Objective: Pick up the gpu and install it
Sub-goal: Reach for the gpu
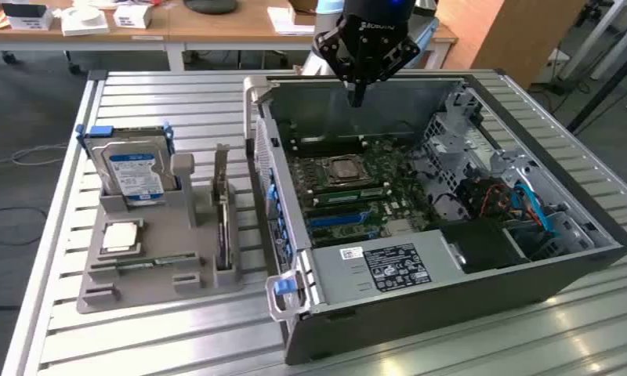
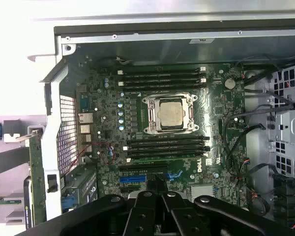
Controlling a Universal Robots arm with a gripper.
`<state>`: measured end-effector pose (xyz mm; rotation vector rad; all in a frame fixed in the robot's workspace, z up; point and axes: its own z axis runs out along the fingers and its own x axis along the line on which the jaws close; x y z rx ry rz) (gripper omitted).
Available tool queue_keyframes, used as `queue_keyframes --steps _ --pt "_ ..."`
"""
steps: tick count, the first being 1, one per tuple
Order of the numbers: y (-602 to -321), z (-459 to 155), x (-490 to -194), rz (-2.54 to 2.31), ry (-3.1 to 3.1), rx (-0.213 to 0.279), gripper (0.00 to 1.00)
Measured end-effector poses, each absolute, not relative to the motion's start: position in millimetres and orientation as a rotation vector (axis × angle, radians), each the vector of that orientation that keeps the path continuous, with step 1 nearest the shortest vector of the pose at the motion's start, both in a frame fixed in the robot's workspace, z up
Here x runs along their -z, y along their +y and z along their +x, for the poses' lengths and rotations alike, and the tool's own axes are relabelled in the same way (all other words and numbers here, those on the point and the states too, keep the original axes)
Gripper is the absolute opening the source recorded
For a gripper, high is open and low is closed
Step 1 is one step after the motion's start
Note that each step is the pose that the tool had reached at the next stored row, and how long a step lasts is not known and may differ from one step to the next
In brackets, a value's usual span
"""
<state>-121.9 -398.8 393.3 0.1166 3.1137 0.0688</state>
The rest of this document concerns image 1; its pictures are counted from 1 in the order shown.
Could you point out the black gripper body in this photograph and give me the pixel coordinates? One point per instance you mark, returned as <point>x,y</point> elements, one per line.
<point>377,23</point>

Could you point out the low-profile Nvidia graphics card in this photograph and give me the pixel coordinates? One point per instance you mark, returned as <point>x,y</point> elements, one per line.
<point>222,219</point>

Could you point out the spare green RAM stick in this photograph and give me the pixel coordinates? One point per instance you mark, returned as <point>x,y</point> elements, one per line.
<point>151,261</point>

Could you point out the installed green RAM stick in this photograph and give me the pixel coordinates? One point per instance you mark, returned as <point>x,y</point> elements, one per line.
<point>345,196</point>

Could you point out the blue expansion slot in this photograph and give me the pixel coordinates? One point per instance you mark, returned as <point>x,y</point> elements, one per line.
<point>334,221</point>

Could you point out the small white printed box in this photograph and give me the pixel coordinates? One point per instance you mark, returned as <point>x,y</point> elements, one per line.
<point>132,16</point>

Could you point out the white table frame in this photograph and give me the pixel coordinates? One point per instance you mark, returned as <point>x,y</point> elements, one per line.
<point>614,39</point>

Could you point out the white box with black lid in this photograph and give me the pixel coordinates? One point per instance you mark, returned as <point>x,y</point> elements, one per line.
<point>28,17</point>

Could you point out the dark round monitor base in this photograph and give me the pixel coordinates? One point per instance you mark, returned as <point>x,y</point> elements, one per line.
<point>211,6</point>

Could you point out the hard disk with blue carrier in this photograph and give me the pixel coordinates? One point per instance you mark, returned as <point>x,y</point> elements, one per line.
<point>131,172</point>

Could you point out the grey metal disk bay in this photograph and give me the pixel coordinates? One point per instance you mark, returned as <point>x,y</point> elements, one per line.
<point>570,231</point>

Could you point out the white paper stack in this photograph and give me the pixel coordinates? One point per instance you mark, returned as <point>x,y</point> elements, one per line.
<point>290,23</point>

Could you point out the white box with round disc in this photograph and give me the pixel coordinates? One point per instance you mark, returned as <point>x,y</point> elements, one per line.
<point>83,21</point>

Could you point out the black plastic shroud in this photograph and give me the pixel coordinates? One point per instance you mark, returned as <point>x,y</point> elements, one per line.
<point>481,244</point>

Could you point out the grey power supply unit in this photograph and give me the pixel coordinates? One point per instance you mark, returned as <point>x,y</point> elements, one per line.
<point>339,278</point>

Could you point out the small white device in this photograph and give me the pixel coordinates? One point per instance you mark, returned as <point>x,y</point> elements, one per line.
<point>558,64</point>

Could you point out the metal CPU socket frame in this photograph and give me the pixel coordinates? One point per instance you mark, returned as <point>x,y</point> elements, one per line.
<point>369,172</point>

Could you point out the green motherboard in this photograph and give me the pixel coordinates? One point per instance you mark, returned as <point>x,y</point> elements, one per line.
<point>397,196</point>

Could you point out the installed CPU with paste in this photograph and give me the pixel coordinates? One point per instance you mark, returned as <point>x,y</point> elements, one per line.
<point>347,169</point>

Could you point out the wooden cabinet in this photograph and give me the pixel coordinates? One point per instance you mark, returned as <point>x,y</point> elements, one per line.
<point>528,39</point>

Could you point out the black slanted metal bar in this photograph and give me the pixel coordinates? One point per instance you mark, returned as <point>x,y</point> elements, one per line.
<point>596,98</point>

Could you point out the spare silver CPU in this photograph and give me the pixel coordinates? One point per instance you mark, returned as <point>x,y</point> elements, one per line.
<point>122,237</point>

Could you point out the wooden desk white frame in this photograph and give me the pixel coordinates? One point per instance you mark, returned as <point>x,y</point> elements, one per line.
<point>214,27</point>

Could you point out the black open PC case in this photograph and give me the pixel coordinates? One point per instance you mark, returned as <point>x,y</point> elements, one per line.
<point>450,313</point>

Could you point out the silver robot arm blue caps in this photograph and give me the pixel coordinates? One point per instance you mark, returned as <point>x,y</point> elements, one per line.
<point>329,8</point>

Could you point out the grey plastic parts rack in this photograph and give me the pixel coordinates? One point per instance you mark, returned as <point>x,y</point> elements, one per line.
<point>151,284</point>

